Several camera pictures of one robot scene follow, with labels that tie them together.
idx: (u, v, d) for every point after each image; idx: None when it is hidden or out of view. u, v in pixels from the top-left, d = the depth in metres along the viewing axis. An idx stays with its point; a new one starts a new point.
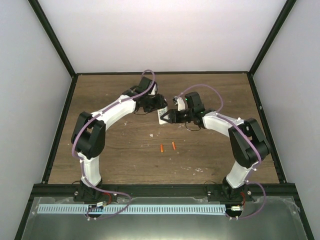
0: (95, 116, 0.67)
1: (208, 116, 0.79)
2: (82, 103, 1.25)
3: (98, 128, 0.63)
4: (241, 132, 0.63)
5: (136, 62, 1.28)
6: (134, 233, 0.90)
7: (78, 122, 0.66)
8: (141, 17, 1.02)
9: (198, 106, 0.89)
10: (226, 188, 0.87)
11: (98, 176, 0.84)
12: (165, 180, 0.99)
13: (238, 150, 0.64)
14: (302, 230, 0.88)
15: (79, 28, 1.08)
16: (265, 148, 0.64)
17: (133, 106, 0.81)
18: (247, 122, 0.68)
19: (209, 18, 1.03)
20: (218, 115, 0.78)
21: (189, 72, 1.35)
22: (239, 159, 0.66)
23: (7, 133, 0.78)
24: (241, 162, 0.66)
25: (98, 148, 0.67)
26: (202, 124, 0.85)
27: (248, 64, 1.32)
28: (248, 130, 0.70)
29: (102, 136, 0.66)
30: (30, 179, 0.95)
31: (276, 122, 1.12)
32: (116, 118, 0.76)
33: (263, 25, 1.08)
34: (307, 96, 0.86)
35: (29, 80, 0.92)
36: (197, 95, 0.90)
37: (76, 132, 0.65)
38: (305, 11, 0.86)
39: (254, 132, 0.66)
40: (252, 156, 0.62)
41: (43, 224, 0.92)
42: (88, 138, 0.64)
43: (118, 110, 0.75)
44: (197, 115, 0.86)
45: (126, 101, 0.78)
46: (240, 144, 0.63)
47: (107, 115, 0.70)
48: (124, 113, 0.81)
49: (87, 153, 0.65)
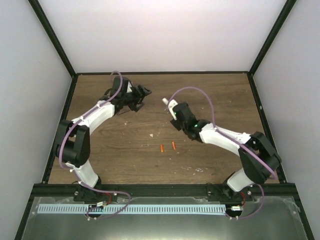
0: (76, 122, 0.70)
1: (209, 135, 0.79)
2: (82, 103, 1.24)
3: (81, 133, 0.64)
4: (251, 152, 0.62)
5: (135, 62, 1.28)
6: (134, 233, 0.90)
7: (59, 132, 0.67)
8: (140, 17, 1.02)
9: (189, 118, 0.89)
10: (227, 191, 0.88)
11: (94, 176, 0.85)
12: (165, 180, 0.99)
13: (251, 168, 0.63)
14: (302, 230, 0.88)
15: (79, 28, 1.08)
16: (275, 161, 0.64)
17: (112, 109, 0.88)
18: (253, 136, 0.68)
19: (208, 18, 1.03)
20: (218, 130, 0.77)
21: (189, 73, 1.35)
22: (253, 176, 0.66)
23: (7, 133, 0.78)
24: (255, 178, 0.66)
25: (84, 155, 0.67)
26: (198, 137, 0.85)
27: (248, 64, 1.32)
28: (255, 143, 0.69)
29: (86, 141, 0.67)
30: (30, 179, 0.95)
31: (276, 122, 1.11)
32: (98, 122, 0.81)
33: (263, 25, 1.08)
34: (308, 96, 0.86)
35: (29, 80, 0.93)
36: (185, 106, 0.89)
37: (59, 142, 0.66)
38: (305, 11, 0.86)
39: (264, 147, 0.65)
40: (266, 173, 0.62)
41: (43, 224, 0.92)
42: (72, 145, 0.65)
43: (97, 115, 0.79)
44: (192, 130, 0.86)
45: (104, 105, 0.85)
46: (251, 163, 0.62)
47: (88, 120, 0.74)
48: (106, 116, 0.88)
49: (75, 162, 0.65)
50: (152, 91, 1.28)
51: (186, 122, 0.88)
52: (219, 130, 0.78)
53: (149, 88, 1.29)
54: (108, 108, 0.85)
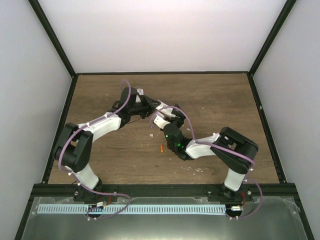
0: (81, 127, 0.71)
1: (191, 148, 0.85)
2: (82, 103, 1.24)
3: (85, 139, 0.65)
4: (222, 148, 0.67)
5: (136, 62, 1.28)
6: (134, 233, 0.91)
7: (64, 133, 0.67)
8: (140, 17, 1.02)
9: (179, 139, 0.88)
10: (228, 193, 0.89)
11: (93, 181, 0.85)
12: (165, 180, 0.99)
13: (230, 162, 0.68)
14: (302, 230, 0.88)
15: (79, 29, 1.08)
16: (252, 150, 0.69)
17: (118, 122, 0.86)
18: (222, 132, 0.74)
19: (208, 17, 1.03)
20: (197, 141, 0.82)
21: (189, 73, 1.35)
22: (235, 169, 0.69)
23: (6, 133, 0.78)
24: (239, 171, 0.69)
25: (83, 161, 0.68)
26: (189, 157, 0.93)
27: (248, 64, 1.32)
28: (227, 138, 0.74)
29: (88, 148, 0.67)
30: (30, 179, 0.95)
31: (277, 122, 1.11)
32: (102, 131, 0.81)
33: (263, 26, 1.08)
34: (308, 95, 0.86)
35: (29, 80, 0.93)
36: (177, 130, 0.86)
37: (60, 145, 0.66)
38: (306, 10, 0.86)
39: (235, 138, 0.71)
40: (245, 162, 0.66)
41: (43, 224, 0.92)
42: (73, 150, 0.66)
43: (104, 124, 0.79)
44: (182, 151, 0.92)
45: (112, 116, 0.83)
46: (227, 156, 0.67)
47: (94, 127, 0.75)
48: (110, 128, 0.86)
49: (73, 167, 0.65)
50: (152, 91, 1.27)
51: (174, 143, 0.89)
52: (197, 140, 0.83)
53: (150, 88, 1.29)
54: (115, 120, 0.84)
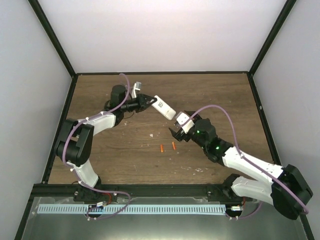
0: (81, 121, 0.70)
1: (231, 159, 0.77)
2: (82, 103, 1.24)
3: (86, 131, 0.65)
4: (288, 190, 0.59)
5: (135, 62, 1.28)
6: (134, 233, 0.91)
7: (64, 128, 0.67)
8: (139, 17, 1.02)
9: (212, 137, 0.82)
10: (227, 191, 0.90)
11: (94, 178, 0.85)
12: (165, 180, 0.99)
13: (285, 203, 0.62)
14: (302, 230, 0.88)
15: (79, 28, 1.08)
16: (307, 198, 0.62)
17: (113, 119, 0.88)
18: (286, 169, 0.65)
19: (207, 17, 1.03)
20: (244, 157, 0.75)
21: (189, 72, 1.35)
22: (282, 208, 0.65)
23: (6, 133, 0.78)
24: (284, 211, 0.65)
25: (85, 155, 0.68)
26: (220, 160, 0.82)
27: (248, 64, 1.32)
28: (286, 176, 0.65)
29: (89, 141, 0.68)
30: (30, 179, 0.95)
31: (277, 122, 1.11)
32: (99, 128, 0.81)
33: (263, 26, 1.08)
34: (308, 95, 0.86)
35: (28, 80, 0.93)
36: (210, 127, 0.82)
37: (61, 140, 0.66)
38: (306, 10, 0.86)
39: (298, 182, 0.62)
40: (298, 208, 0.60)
41: (44, 224, 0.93)
42: (75, 144, 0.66)
43: (101, 120, 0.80)
44: (213, 152, 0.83)
45: (107, 114, 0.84)
46: (287, 198, 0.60)
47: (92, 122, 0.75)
48: (106, 126, 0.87)
49: (76, 161, 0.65)
50: (151, 91, 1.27)
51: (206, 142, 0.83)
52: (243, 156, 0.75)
53: (149, 88, 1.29)
54: (109, 117, 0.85)
